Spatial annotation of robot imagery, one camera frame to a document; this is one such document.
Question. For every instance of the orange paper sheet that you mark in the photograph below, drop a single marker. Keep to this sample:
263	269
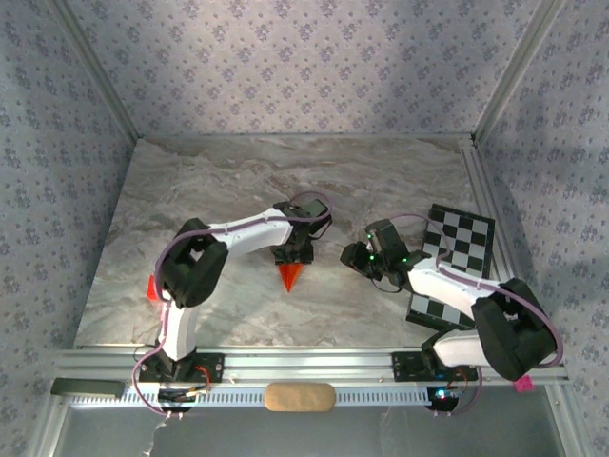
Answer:
290	276

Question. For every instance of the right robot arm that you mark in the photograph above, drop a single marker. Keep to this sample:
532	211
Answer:
452	285

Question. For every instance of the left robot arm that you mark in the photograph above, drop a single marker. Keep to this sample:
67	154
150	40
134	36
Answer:
178	333

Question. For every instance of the black white checkerboard panel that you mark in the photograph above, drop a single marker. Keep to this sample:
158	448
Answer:
457	238

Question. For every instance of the red paper piece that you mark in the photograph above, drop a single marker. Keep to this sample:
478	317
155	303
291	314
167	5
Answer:
151	288

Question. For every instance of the tan oval pad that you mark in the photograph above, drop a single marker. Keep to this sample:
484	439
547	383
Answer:
300	397

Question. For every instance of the pink cube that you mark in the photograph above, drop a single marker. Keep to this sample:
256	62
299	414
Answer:
524	385

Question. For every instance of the black flat bar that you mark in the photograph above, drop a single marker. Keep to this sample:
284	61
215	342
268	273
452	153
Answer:
85	388

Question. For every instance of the thin aluminium edge rail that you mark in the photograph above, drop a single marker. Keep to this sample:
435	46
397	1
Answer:
304	136

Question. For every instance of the aluminium side rail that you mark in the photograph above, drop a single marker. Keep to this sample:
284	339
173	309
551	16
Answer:
481	190

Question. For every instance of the long aluminium mounting rail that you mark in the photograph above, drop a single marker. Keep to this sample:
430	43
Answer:
309	366

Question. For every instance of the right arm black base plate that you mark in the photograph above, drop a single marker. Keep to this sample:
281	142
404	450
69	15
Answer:
404	366

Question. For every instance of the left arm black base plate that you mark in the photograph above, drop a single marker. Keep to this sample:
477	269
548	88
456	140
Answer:
211	369

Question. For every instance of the aluminium frame post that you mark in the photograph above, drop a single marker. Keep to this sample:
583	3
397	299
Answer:
513	71
99	71

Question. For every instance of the aluminium frame leg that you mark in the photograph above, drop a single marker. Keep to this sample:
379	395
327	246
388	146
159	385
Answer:
47	428
568	419

